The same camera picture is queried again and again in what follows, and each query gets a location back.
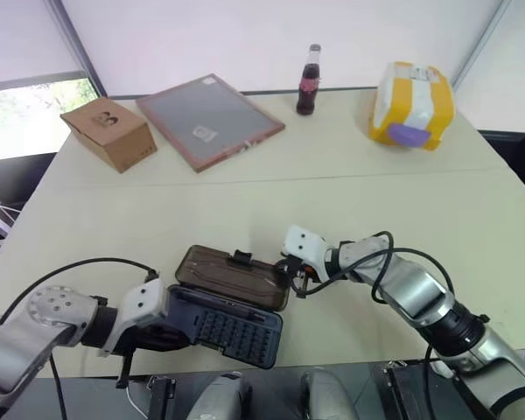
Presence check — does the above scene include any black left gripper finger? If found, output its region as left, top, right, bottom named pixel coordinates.
left=115, top=347, right=137, bottom=390
left=164, top=283, right=199, bottom=338

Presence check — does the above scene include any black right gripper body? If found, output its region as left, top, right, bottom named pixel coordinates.
left=276, top=254, right=317, bottom=286

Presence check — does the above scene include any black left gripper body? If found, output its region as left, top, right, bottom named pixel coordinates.
left=112, top=315, right=193, bottom=356

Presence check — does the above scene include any open dark tool case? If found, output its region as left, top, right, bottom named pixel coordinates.
left=164, top=244, right=290, bottom=371

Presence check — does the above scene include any silver rounded robot leg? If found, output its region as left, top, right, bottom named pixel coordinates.
left=185, top=370, right=256, bottom=420
left=299, top=367, right=361, bottom=420

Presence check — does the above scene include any glass cola bottle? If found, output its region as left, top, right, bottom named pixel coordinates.
left=295, top=43, right=323, bottom=116

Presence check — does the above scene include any brown cardboard box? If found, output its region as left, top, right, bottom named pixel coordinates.
left=59, top=96, right=159, bottom=174

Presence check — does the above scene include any yellow taped parcel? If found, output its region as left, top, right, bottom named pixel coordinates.
left=367, top=61, right=457, bottom=152

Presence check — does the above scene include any window with greenery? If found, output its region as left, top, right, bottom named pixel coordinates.
left=0, top=77, right=101, bottom=165

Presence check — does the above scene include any black object beside table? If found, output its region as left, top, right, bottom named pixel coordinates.
left=475, top=128, right=525, bottom=208

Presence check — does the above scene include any grey diagonal pole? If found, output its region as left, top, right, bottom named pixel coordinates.
left=451, top=0, right=511, bottom=91

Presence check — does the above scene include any white roller blind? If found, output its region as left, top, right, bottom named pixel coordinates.
left=0, top=0, right=85, bottom=94

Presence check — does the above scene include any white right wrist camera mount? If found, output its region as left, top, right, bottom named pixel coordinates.
left=283, top=224, right=334, bottom=284

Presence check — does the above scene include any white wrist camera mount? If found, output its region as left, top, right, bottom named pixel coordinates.
left=283, top=224, right=334, bottom=284
left=98, top=277, right=170, bottom=356

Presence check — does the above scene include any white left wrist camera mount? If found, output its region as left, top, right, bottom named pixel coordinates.
left=98, top=277, right=170, bottom=356

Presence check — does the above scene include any dark slim screwdriver handle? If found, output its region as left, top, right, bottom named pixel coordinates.
left=171, top=289, right=267, bottom=321

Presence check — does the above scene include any black bracket under table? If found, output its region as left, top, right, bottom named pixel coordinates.
left=381, top=359, right=461, bottom=420
left=145, top=374, right=179, bottom=420

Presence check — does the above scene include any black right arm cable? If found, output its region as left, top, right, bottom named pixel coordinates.
left=325, top=230, right=457, bottom=420

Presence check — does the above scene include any grey board with red frame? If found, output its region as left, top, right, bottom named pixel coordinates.
left=135, top=73, right=287, bottom=174

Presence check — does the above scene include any dark window frame post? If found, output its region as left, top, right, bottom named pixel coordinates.
left=52, top=0, right=111, bottom=98

